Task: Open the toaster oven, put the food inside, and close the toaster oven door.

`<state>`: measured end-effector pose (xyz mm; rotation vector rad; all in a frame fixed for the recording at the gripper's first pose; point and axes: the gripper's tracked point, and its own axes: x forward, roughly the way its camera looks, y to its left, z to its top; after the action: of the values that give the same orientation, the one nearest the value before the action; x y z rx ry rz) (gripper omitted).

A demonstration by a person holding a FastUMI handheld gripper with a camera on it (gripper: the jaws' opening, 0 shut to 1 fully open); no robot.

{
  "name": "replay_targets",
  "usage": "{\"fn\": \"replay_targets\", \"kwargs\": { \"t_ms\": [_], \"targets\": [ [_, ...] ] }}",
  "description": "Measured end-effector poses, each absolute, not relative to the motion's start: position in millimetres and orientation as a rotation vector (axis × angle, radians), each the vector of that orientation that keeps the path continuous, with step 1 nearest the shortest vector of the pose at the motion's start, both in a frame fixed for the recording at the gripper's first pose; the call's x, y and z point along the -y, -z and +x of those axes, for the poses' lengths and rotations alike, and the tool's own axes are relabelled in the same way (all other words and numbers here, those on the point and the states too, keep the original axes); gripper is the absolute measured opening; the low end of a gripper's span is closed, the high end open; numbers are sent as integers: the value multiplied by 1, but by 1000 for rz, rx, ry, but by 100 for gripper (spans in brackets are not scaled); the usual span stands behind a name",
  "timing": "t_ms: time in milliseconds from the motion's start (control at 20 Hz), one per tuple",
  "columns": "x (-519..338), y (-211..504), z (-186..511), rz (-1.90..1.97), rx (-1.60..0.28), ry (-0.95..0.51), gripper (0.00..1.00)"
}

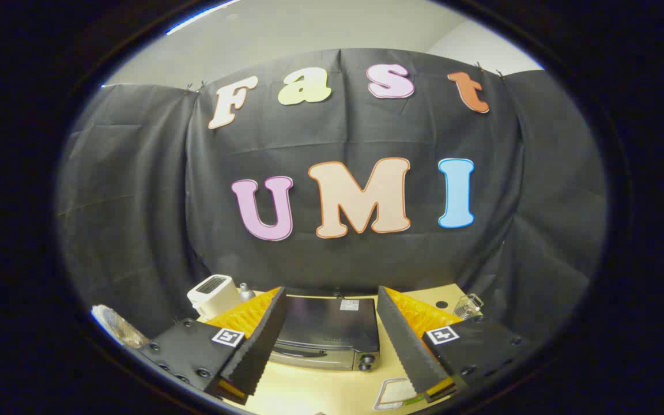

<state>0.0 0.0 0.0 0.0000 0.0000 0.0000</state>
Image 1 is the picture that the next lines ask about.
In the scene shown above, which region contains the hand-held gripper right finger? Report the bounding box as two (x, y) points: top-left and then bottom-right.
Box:
(376, 285), (534, 404)

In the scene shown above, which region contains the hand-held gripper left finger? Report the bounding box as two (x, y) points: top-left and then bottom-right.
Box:
(136, 286), (288, 405)

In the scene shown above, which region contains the black toaster oven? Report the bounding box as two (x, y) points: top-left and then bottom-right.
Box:
(269, 295), (381, 372)

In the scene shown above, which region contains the white toaster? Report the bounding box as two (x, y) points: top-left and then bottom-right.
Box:
(187, 275), (243, 320)

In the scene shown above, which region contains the white rectangular dish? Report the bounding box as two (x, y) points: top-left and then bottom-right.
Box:
(373, 378), (425, 411)

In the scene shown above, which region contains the black backdrop cloth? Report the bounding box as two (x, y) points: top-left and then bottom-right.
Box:
(55, 48), (608, 346)

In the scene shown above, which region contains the metal wire basket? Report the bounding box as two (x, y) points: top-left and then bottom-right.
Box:
(453, 293), (484, 320)

